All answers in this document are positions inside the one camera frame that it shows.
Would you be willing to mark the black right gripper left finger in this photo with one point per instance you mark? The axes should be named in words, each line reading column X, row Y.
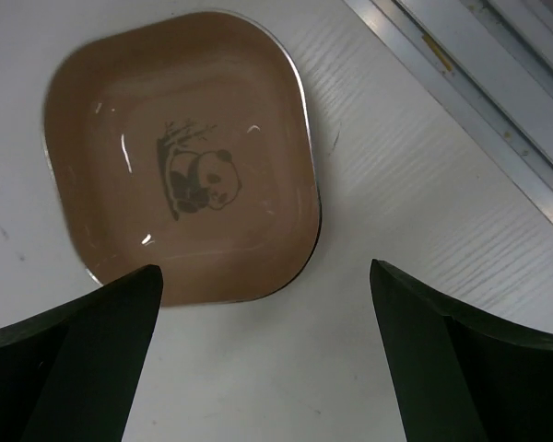
column 71, row 372

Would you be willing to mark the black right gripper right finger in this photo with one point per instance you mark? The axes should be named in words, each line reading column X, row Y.
column 460, row 373

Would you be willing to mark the brown panda plate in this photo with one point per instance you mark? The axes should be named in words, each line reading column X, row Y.
column 186, row 144

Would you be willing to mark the aluminium frame rail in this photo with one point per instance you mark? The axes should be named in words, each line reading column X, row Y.
column 490, row 65

